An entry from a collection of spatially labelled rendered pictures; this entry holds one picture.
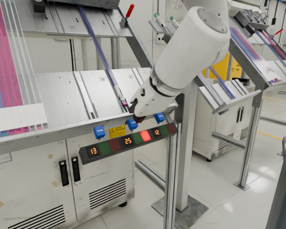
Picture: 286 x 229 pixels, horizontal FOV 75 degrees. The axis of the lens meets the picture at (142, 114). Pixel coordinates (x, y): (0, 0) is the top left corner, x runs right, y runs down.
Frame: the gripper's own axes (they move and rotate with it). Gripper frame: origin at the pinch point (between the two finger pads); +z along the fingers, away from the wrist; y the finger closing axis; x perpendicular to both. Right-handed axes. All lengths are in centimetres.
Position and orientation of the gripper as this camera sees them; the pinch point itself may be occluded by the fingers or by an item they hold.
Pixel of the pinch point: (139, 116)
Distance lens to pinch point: 55.0
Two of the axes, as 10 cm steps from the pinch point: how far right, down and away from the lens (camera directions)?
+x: -4.1, -8.5, 3.4
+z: -4.0, 5.0, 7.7
